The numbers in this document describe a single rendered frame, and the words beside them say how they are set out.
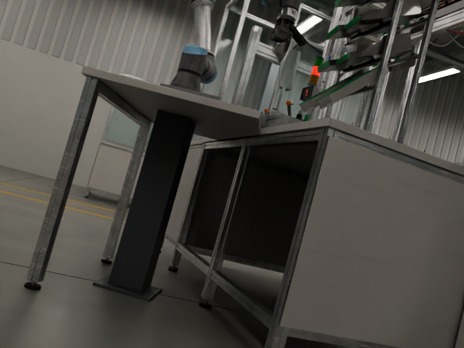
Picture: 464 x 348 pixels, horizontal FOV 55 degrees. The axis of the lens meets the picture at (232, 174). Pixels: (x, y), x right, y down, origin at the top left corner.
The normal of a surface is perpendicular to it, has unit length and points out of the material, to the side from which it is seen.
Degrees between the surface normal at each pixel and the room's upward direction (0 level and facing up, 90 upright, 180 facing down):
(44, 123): 90
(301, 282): 90
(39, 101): 90
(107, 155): 90
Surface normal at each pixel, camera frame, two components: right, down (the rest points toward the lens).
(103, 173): 0.27, 0.01
